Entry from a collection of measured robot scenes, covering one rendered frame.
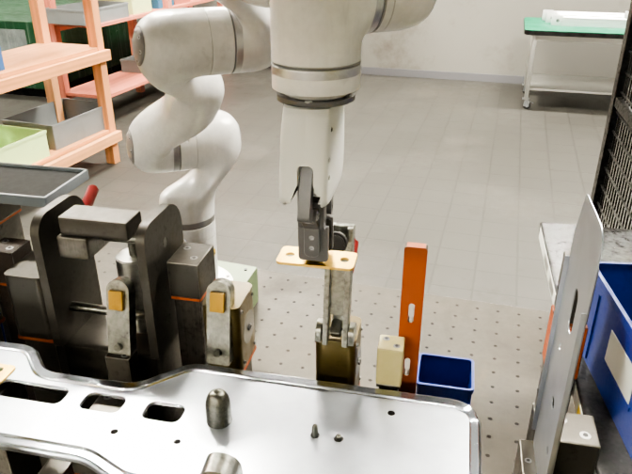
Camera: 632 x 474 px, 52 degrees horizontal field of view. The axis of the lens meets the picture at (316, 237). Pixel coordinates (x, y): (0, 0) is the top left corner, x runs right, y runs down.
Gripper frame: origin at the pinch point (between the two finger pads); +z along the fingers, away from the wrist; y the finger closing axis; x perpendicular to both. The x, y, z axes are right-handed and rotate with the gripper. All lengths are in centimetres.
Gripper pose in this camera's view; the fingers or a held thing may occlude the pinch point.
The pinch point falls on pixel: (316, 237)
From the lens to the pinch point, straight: 68.8
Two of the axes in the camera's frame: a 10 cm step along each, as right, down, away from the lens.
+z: 0.0, 8.9, 4.5
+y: -2.1, 4.4, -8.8
